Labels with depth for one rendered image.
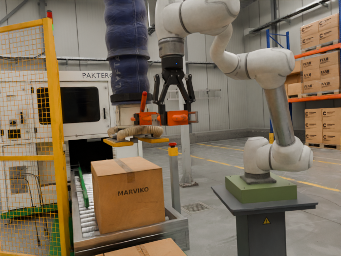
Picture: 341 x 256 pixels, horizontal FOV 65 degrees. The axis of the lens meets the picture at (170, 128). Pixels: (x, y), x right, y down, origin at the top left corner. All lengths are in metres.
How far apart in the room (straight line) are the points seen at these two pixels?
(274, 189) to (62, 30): 10.01
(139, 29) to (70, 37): 9.47
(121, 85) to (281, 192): 1.08
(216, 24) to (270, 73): 0.53
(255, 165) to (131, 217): 0.82
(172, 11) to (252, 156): 1.07
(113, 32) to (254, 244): 1.44
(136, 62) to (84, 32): 9.61
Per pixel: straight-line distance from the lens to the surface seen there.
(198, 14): 0.87
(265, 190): 1.67
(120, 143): 1.32
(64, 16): 11.11
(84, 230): 2.01
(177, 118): 0.88
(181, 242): 1.87
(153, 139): 1.36
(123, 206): 1.71
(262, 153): 1.69
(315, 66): 9.47
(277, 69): 1.32
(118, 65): 1.44
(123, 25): 1.47
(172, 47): 0.92
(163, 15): 0.95
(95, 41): 10.98
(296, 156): 1.62
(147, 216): 1.77
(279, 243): 1.88
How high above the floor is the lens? 1.28
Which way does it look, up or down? 3 degrees down
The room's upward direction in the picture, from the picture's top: 3 degrees counter-clockwise
